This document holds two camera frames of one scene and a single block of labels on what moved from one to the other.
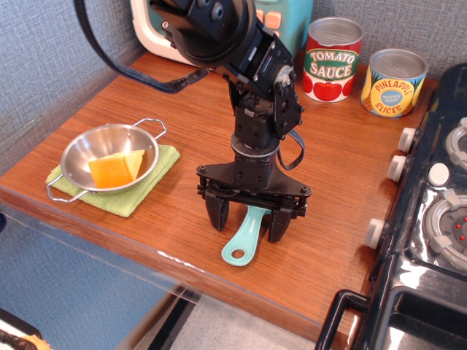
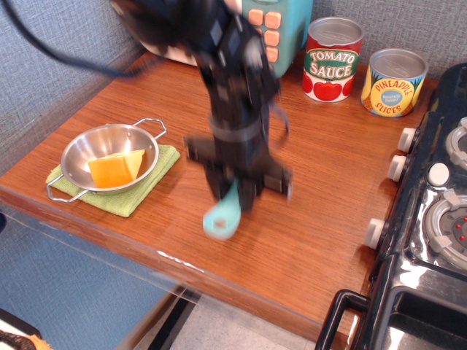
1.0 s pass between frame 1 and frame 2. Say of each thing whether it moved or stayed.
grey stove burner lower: stayed
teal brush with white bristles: moved
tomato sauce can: stayed
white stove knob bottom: stayed
